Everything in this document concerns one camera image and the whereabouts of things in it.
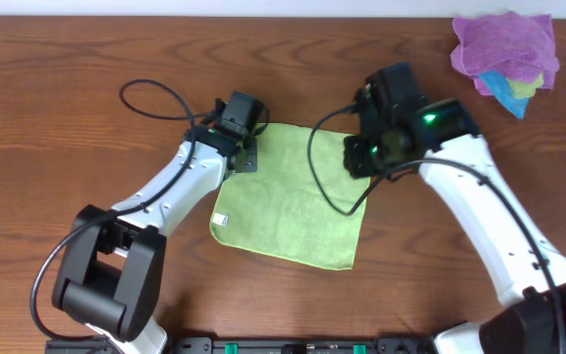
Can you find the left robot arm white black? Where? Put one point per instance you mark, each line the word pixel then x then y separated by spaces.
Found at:
pixel 110 275

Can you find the purple cloth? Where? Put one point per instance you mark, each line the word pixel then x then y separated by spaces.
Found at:
pixel 520 48

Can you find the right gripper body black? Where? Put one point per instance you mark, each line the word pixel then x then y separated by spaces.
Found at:
pixel 357 158

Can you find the blue cloth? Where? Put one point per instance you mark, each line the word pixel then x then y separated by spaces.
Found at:
pixel 500 88

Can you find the green microfiber cloth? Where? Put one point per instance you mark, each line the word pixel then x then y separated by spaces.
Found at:
pixel 301 204

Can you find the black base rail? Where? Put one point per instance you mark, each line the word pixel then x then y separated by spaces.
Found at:
pixel 205 345

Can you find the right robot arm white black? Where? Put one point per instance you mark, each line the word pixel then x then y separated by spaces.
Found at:
pixel 443 144

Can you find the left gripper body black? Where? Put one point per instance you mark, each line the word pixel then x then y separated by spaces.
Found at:
pixel 248 159

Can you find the yellow-green small cloth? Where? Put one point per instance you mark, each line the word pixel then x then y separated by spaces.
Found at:
pixel 522 90

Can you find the green clamp on rail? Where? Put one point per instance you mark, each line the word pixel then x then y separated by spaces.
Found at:
pixel 359 349
pixel 231 348

